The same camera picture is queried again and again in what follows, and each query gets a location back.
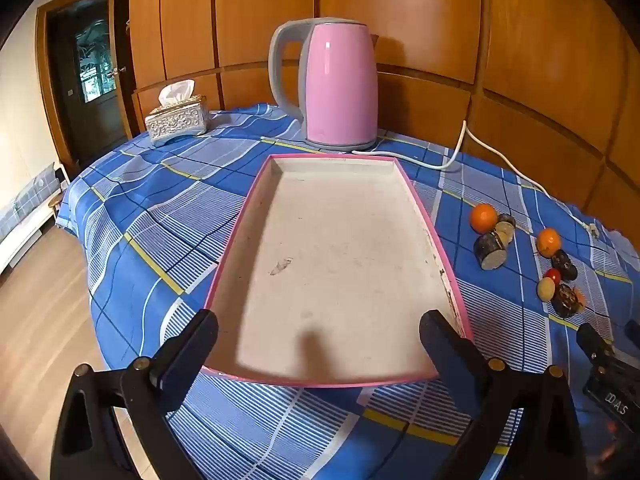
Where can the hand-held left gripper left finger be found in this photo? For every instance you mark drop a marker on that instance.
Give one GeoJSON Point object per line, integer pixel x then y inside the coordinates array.
{"type": "Point", "coordinates": [189, 352]}

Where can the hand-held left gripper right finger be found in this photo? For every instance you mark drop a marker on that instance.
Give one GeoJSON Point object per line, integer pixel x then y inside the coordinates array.
{"type": "Point", "coordinates": [445, 355]}

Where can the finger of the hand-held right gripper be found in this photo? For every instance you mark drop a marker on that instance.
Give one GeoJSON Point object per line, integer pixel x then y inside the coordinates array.
{"type": "Point", "coordinates": [633, 333]}
{"type": "Point", "coordinates": [594, 346]}

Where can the small orange carrot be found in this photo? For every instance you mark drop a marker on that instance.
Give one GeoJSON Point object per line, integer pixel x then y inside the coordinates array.
{"type": "Point", "coordinates": [580, 299]}

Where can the dark brown water chestnut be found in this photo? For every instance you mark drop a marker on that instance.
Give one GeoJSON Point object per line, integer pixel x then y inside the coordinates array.
{"type": "Point", "coordinates": [566, 302]}
{"type": "Point", "coordinates": [565, 264]}

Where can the small yellow round fruit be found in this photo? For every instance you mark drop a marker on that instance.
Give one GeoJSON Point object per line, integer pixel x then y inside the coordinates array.
{"type": "Point", "coordinates": [545, 290]}

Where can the red cherry tomato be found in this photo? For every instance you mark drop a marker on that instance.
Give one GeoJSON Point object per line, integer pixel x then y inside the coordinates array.
{"type": "Point", "coordinates": [553, 276]}

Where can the dark-skinned sugarcane piece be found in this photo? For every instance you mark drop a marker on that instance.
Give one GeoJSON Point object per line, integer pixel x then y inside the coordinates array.
{"type": "Point", "coordinates": [490, 252]}
{"type": "Point", "coordinates": [506, 226]}

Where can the orange mandarin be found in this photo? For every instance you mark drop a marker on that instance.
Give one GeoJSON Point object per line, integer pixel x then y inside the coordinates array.
{"type": "Point", "coordinates": [548, 241]}
{"type": "Point", "coordinates": [483, 217]}

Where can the pink cardboard tray box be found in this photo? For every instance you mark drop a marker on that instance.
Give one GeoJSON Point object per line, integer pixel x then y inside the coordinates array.
{"type": "Point", "coordinates": [340, 260]}

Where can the blue plaid tablecloth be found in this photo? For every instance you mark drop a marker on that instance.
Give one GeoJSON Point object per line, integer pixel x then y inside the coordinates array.
{"type": "Point", "coordinates": [150, 220]}

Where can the small wooden stool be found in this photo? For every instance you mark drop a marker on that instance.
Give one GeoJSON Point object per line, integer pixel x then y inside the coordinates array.
{"type": "Point", "coordinates": [55, 203]}

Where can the white bench with plaid cushion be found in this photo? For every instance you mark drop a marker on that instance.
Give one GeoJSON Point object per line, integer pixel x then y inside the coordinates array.
{"type": "Point", "coordinates": [25, 215]}

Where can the silver embossed tissue box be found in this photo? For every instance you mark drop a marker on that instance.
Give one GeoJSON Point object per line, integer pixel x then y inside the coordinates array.
{"type": "Point", "coordinates": [175, 122]}

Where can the dark door with glass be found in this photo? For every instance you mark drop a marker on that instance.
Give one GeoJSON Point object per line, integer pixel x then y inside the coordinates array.
{"type": "Point", "coordinates": [95, 110]}

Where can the pink electric kettle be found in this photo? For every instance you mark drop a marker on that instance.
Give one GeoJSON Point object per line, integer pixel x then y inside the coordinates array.
{"type": "Point", "coordinates": [340, 90]}

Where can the wooden wardrobe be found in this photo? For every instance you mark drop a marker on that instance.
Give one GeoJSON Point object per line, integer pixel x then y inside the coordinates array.
{"type": "Point", "coordinates": [425, 20]}

